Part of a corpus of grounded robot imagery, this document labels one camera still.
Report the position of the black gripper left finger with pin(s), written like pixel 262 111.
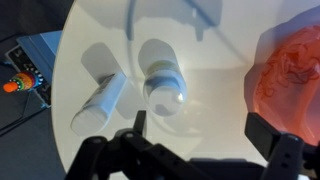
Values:
pixel 100 160

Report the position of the rainbow striped cone toy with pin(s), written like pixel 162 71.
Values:
pixel 23 81

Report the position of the orange plastic carrier bag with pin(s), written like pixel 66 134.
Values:
pixel 290 76

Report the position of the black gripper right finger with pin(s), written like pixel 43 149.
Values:
pixel 283 153

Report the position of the white tube with barcode label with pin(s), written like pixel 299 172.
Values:
pixel 96 106

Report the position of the white bottle with yellow label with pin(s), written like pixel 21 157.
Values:
pixel 165 90

